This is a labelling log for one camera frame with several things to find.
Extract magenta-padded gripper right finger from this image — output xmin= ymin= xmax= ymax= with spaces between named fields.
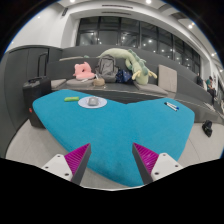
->
xmin=132 ymin=143 xmax=184 ymax=185

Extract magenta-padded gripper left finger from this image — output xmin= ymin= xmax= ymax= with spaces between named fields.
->
xmin=40 ymin=143 xmax=92 ymax=185

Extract grey computer mouse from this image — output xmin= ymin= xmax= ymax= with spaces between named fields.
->
xmin=87 ymin=96 xmax=100 ymax=107

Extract round pale printed mouse pad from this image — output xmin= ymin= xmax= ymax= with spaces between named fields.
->
xmin=77 ymin=96 xmax=108 ymax=110

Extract black bag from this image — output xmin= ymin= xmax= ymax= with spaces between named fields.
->
xmin=201 ymin=119 xmax=214 ymax=138

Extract white marker with dark cap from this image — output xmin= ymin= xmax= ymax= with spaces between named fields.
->
xmin=164 ymin=102 xmax=179 ymax=112

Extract green rectangular eraser block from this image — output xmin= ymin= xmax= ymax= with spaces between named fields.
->
xmin=63 ymin=96 xmax=80 ymax=103

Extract black suitcase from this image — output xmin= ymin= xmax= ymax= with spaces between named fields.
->
xmin=22 ymin=52 xmax=53 ymax=129

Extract dark grey tiered bench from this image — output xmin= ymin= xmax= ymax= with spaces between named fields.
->
xmin=0 ymin=44 xmax=223 ymax=124

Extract large flat grey cushion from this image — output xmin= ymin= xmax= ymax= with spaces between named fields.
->
xmin=133 ymin=81 xmax=169 ymax=97

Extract small flat grey cushion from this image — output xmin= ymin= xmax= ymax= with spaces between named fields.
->
xmin=50 ymin=78 xmax=68 ymax=90

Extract round grey seat cushion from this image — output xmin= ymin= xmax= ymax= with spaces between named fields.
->
xmin=65 ymin=78 xmax=96 ymax=89

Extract upright grey square cushion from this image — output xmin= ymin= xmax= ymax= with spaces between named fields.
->
xmin=157 ymin=64 xmax=178 ymax=94

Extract person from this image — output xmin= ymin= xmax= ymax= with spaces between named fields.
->
xmin=205 ymin=75 xmax=218 ymax=99
xmin=195 ymin=73 xmax=205 ymax=88

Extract tan twine roll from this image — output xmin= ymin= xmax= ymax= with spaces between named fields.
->
xmin=92 ymin=77 xmax=106 ymax=88

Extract pink plush cushion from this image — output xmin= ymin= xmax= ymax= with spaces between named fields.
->
xmin=73 ymin=61 xmax=96 ymax=81

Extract navy star-print bag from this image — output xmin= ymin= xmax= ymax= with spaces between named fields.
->
xmin=115 ymin=68 xmax=134 ymax=84

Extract green dragon plush toy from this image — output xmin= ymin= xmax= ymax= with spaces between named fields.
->
xmin=97 ymin=47 xmax=158 ymax=86

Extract grey backpack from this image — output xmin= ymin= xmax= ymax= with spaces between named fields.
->
xmin=94 ymin=54 xmax=120 ymax=84

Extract large dark glass window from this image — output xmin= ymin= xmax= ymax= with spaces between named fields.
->
xmin=75 ymin=16 xmax=202 ymax=76

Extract ceiling lights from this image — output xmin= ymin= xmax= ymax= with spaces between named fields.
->
xmin=68 ymin=0 xmax=219 ymax=59

